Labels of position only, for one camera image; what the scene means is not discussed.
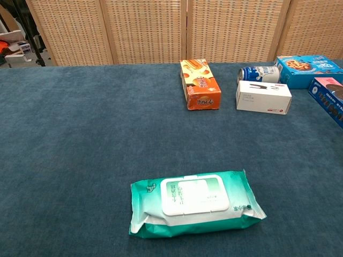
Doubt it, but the small white box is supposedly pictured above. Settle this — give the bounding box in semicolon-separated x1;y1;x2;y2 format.
235;80;293;115

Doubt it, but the orange biscuit stick box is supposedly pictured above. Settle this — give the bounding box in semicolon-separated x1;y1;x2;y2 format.
179;59;222;111

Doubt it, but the green wet wipes pack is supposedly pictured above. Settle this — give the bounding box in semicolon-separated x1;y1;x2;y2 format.
128;169;266;238

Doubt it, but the blue and white can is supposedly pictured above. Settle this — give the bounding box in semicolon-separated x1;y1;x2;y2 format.
237;65;281;84

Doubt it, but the blue chocolate chip cookie box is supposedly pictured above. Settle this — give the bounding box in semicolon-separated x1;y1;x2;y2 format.
273;55;343;90

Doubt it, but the blue pink Oreo box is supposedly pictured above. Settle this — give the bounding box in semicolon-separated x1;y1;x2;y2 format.
307;77;343;129

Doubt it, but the blue felt table cover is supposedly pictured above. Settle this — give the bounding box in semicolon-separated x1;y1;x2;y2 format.
0;62;343;257

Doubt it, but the wooden rattan folding screen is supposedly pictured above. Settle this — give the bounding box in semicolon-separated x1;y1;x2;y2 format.
25;0;343;66

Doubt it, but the black tripod stand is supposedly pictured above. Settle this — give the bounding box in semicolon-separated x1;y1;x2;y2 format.
16;0;47;66

